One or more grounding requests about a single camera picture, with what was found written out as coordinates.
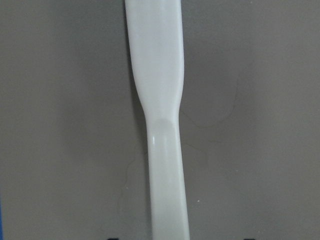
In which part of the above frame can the white hand brush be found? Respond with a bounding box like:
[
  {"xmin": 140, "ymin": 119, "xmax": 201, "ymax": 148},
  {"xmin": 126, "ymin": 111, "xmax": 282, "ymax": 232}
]
[{"xmin": 125, "ymin": 0, "xmax": 190, "ymax": 240}]

